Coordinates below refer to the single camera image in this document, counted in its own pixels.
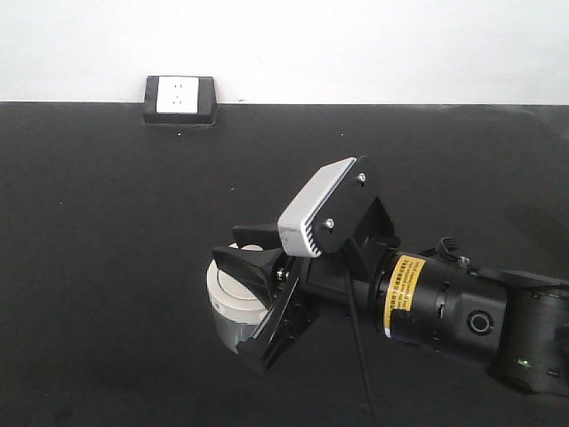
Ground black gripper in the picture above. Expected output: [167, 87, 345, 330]
[212, 198, 400, 372]

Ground glass jar with white lid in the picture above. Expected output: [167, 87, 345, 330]
[206, 259, 268, 354]

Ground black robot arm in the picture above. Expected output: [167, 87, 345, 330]
[212, 197, 568, 397]

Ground black white power outlet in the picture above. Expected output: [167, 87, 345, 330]
[142, 76, 218, 126]

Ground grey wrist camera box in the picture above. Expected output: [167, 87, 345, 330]
[277, 157, 379, 258]

